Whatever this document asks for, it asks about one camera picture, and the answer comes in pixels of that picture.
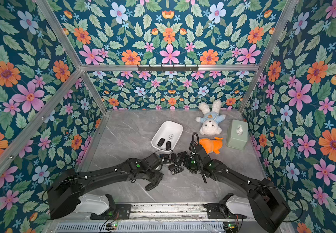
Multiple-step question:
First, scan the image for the black car key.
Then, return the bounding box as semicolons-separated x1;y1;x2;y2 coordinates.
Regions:
159;154;170;161
171;153;177;161
157;138;166;147
166;141;171;150
163;158;171;165
168;163;179;171

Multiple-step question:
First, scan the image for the white plastic storage box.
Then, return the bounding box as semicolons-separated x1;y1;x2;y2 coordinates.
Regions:
151;121;184;154

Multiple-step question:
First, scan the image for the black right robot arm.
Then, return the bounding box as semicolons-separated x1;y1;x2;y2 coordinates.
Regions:
177;143;291;233

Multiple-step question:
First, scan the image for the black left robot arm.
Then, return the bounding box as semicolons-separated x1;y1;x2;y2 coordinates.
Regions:
47;153;164;220

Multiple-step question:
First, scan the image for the black key with chrome trim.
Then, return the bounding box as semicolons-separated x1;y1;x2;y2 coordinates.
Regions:
171;167;184;175

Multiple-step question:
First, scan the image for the green tissue box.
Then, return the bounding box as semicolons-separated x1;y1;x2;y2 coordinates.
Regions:
226;119;248;150

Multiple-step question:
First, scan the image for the orange plush toy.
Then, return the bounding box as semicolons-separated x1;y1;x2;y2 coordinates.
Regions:
200;137;223;154

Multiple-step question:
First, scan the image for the white plush bunny toy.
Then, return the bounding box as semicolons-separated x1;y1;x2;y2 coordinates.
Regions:
196;100;226;136

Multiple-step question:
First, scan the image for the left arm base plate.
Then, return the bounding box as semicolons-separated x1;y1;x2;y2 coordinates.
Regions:
90;204;132;220

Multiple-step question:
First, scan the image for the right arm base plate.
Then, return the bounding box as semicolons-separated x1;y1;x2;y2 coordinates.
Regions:
204;203;247;219

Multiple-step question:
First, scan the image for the aluminium front rail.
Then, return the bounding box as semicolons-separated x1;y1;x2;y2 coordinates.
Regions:
51;202;288;222

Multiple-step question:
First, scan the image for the black wall hook rail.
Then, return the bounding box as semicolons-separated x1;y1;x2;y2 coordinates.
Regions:
137;65;199;72

